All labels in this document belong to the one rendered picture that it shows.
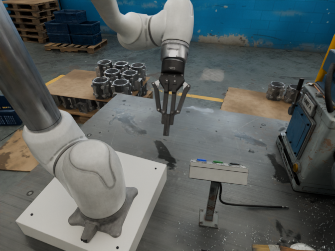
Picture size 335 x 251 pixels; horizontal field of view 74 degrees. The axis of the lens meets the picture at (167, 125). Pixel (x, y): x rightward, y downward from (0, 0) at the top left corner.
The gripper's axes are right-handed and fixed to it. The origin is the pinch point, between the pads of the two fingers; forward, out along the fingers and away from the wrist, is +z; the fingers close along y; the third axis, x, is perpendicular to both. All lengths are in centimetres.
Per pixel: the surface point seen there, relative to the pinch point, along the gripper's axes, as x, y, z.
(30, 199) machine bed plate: 12, -54, 35
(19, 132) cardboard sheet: 159, -193, 19
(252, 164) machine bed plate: 40, 37, 13
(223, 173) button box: -3.5, 18.4, 12.6
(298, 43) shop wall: 460, 216, -231
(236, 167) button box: -3.4, 22.1, 10.5
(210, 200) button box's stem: 6.0, 16.4, 23.4
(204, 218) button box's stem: 13.8, 15.5, 32.4
